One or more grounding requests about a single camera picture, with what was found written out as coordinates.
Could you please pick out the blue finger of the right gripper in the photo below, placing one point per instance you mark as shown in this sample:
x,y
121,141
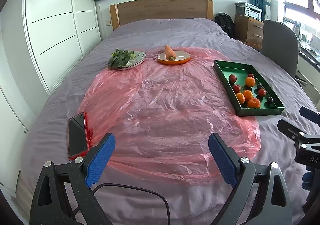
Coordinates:
x,y
294,133
310,115

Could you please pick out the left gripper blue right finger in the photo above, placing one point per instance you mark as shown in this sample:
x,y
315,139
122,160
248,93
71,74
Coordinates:
x,y
271,204

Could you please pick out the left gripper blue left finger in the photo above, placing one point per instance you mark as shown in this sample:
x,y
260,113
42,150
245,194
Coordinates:
x,y
50,204

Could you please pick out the large orange front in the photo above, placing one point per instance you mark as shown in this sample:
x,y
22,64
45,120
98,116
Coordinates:
x,y
254,103

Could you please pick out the small orange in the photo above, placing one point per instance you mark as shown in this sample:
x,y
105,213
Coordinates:
x,y
241,98
248,95

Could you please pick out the mandarin orange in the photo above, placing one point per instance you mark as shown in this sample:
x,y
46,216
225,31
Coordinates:
x,y
250,82

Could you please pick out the red apple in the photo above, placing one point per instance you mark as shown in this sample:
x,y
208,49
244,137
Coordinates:
x,y
236,89

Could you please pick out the blue gloved right hand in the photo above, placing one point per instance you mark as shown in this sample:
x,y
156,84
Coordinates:
x,y
308,178

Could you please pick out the red cased smartphone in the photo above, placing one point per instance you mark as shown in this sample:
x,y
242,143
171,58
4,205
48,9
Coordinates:
x,y
77,136

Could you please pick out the purple bed sheet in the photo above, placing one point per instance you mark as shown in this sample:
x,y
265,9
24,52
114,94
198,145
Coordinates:
x,y
189,204

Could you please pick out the grey office chair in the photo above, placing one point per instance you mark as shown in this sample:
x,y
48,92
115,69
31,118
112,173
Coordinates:
x,y
281,45

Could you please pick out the green rectangular tray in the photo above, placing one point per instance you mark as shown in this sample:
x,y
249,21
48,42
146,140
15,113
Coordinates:
x,y
225,68

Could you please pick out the wooden drawer cabinet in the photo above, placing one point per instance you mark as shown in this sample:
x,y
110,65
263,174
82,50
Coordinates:
x,y
249,31

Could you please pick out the black backpack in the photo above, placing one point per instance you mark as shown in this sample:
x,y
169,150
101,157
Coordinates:
x,y
226,23

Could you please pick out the pink plastic sheet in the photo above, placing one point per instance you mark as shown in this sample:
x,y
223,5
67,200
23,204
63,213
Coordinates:
x,y
162,116

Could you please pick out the grey printer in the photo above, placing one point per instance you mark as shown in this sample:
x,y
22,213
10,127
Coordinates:
x,y
249,10

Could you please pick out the orange oval dish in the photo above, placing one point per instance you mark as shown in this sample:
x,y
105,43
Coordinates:
x,y
181,58

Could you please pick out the carrot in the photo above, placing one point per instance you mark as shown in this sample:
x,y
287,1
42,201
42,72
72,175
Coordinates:
x,y
169,53

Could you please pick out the green leafy bok choy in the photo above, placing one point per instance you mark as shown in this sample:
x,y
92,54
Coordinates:
x,y
119,58

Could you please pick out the grey patterned plate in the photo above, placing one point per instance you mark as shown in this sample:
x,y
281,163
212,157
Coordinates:
x,y
136,58

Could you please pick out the white wardrobe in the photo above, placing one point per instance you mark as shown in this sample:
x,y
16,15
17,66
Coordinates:
x,y
60,34

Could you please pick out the wooden headboard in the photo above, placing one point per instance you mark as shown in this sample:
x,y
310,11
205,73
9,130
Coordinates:
x,y
131,11

